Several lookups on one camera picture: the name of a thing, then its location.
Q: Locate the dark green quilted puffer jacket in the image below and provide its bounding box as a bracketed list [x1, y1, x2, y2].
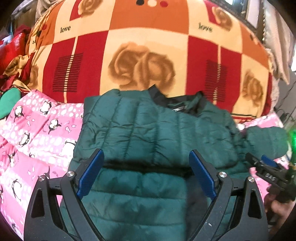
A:
[69, 87, 288, 240]

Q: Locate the person's right hand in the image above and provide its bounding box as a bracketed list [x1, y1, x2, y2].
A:
[264, 193, 295, 235]

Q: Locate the pink penguin print quilt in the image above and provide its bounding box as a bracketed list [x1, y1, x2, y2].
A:
[1, 90, 83, 238]

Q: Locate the cream floral bedding pile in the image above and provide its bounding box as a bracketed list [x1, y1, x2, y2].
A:
[263, 1, 295, 84]

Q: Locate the green cloth item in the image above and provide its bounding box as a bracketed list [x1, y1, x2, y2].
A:
[0, 88, 21, 119]

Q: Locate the red orange rose patterned blanket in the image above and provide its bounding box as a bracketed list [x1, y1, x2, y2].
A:
[26, 1, 272, 123]

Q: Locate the bright window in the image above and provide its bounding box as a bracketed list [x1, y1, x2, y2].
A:
[225, 0, 262, 29]

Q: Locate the red shiny fabric pile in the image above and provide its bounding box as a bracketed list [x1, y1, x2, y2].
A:
[1, 25, 31, 92]

